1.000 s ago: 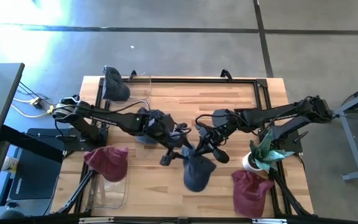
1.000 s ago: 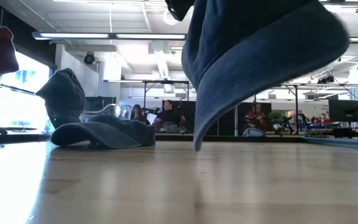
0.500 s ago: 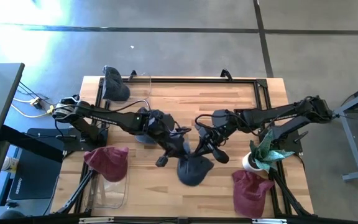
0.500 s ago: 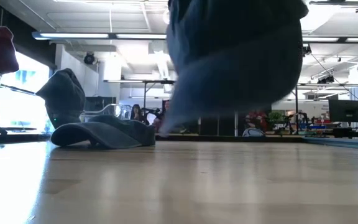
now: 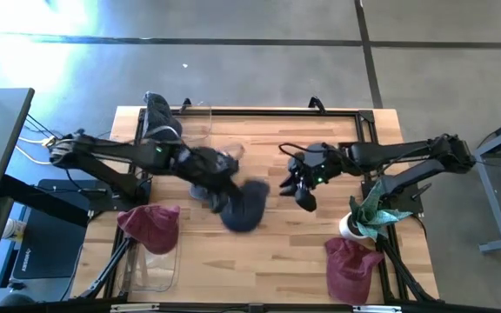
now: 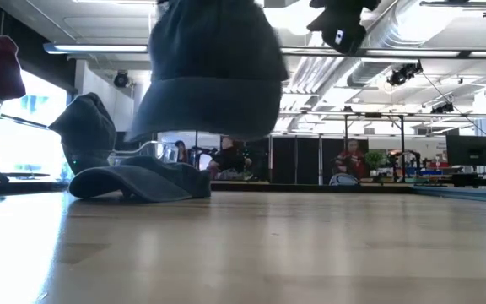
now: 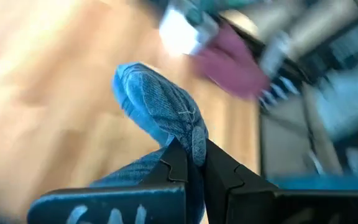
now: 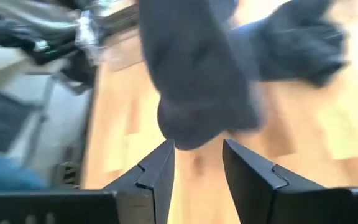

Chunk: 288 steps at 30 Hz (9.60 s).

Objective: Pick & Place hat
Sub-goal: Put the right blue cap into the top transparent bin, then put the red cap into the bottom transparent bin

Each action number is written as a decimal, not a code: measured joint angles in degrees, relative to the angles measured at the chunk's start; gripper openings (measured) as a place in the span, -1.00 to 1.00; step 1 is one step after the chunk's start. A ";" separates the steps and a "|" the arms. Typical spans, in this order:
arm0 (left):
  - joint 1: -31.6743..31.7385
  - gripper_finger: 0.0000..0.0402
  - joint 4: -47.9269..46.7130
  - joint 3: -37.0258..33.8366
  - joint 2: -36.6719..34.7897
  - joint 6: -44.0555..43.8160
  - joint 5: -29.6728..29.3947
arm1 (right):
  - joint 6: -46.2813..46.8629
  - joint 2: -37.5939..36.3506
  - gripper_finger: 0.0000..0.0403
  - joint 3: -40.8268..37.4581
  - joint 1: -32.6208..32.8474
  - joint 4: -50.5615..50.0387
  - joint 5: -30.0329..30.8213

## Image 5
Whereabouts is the black aluminium frame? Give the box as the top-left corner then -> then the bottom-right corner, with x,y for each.
32,106 -> 501,313

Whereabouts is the black desk mat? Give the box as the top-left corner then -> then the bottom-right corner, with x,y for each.
10,206 -> 87,282

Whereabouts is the green artificial plant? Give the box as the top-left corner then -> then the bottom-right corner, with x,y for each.
348,178 -> 413,243

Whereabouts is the silver bracket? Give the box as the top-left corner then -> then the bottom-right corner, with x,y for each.
110,303 -> 161,313
352,304 -> 403,313

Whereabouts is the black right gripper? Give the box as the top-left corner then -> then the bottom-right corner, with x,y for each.
278,143 -> 348,214

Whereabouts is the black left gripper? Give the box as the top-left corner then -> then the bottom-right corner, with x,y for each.
175,145 -> 241,216

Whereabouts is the white plant pot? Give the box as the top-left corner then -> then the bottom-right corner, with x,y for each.
339,211 -> 371,242

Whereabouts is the thin black cable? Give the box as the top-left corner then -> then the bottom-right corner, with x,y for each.
24,112 -> 63,139

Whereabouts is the black desk bar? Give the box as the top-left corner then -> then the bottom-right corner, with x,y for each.
0,173 -> 91,228

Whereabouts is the grey metal table frame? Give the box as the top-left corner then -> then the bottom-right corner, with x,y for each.
471,110 -> 501,255

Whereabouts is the dark red cap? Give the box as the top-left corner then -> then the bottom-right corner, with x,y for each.
323,236 -> 385,306
117,203 -> 181,256

